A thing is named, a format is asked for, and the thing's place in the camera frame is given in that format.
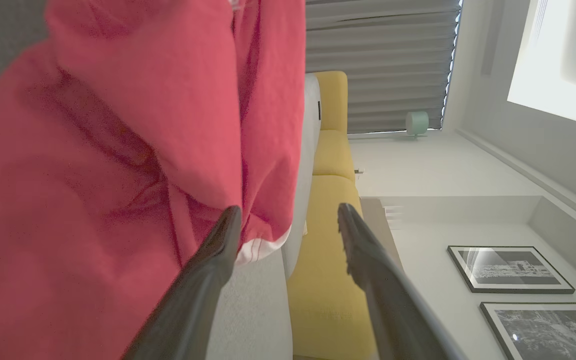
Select yellow fabric sofa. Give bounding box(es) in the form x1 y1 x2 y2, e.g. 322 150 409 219
287 71 376 360

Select mint green round lamp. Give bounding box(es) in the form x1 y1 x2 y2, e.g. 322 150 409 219
405 111 430 138

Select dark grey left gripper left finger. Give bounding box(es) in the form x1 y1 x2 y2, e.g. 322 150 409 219
122 205 243 360

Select black framed monochrome picture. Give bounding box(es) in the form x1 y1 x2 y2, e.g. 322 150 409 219
479 301 576 360
447 245 576 294

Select bright ceiling light panel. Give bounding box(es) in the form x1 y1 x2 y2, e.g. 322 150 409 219
507 0 576 132

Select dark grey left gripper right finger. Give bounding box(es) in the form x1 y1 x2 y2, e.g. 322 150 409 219
337 202 469 360

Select grey window blinds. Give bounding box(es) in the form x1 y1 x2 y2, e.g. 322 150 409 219
306 0 464 135

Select red jersey with white trim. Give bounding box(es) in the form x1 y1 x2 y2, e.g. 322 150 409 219
0 0 307 360

